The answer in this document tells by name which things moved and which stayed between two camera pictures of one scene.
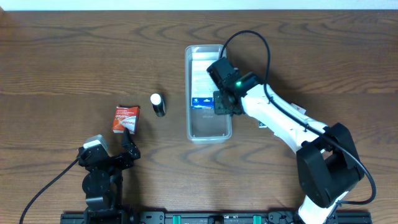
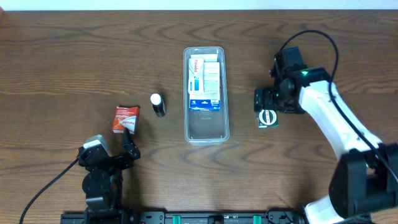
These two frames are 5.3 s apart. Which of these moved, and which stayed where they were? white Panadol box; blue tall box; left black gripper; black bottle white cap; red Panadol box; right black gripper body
Moved: white Panadol box; right black gripper body
Stayed: left black gripper; blue tall box; red Panadol box; black bottle white cap
